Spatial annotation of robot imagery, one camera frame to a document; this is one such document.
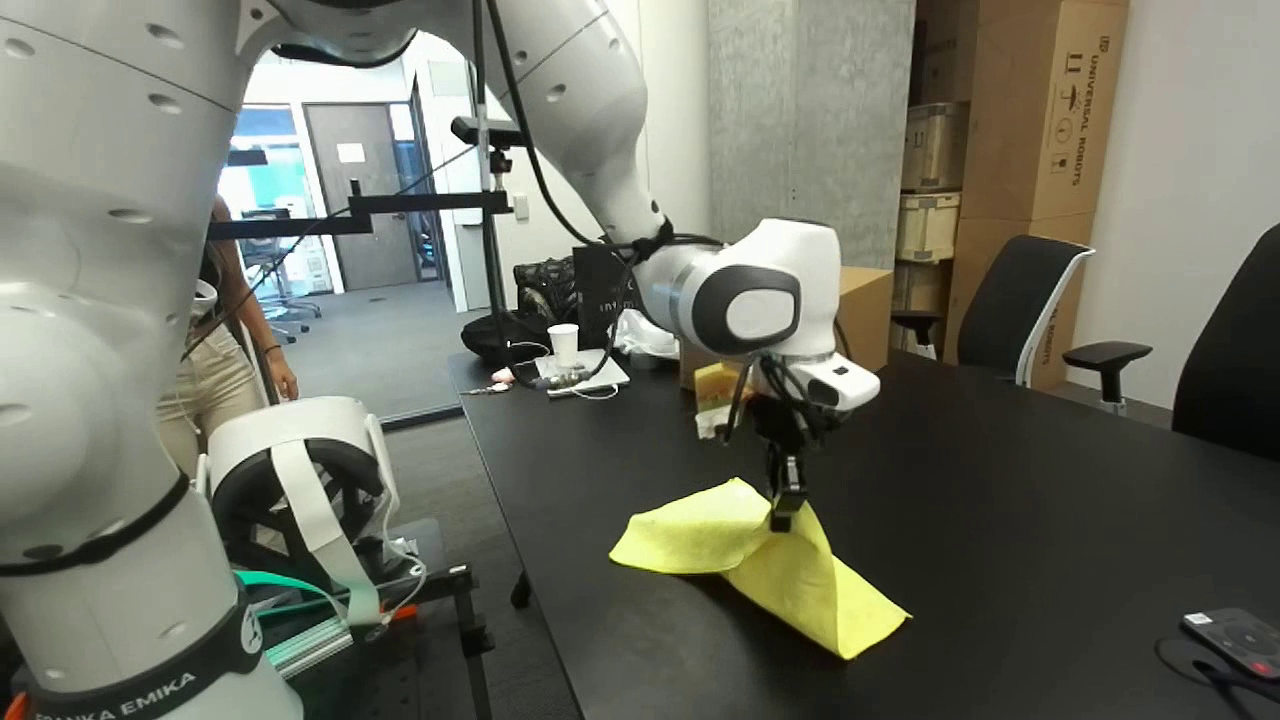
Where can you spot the white paper cup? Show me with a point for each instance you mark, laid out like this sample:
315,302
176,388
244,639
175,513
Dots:
566,342

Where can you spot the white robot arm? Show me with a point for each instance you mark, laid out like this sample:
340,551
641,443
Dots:
112,132

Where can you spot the black white office chair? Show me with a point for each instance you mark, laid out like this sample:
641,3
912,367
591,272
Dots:
1013,305

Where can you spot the tall cardboard box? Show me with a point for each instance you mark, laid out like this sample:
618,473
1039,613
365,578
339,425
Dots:
1039,83

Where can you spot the black smartphone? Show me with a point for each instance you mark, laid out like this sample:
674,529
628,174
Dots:
1239,639

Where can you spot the person in beige top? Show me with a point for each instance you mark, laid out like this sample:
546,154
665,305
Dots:
231,360

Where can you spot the yellow towel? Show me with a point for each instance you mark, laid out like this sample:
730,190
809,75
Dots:
791,573

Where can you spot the right side black chair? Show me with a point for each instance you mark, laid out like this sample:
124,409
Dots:
1229,383

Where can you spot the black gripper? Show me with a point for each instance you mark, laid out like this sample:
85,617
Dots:
786,419

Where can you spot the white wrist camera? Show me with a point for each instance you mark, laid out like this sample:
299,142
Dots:
839,383

